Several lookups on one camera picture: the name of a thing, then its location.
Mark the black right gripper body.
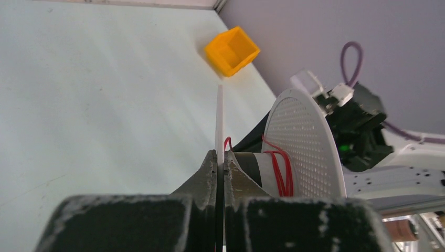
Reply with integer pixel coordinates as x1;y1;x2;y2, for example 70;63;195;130
314;83;394;172

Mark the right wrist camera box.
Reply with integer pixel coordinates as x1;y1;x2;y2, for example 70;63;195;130
290;69;354;116

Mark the thin red wire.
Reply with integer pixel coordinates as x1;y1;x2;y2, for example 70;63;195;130
223;133;295;198

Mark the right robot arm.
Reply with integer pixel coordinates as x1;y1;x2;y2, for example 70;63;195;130
230;83;444;200

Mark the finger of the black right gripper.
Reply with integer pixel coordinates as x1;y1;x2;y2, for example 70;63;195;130
233;112;269;153

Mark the right corner aluminium post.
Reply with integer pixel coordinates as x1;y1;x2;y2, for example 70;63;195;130
213;0;227;13

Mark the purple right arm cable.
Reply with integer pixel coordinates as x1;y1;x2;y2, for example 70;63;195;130
340;41;445;145

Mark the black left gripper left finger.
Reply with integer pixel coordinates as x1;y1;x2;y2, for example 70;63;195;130
35;150;217;251

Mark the white plastic cable spool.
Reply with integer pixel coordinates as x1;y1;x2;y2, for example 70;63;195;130
215;84;347;199

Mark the orange plastic bin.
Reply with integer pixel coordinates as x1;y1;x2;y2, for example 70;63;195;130
204;26;261;77

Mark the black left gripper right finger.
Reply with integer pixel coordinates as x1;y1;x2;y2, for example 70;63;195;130
224;152;393;251

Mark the aluminium frame rail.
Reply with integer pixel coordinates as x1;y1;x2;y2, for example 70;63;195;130
376;195;444;251

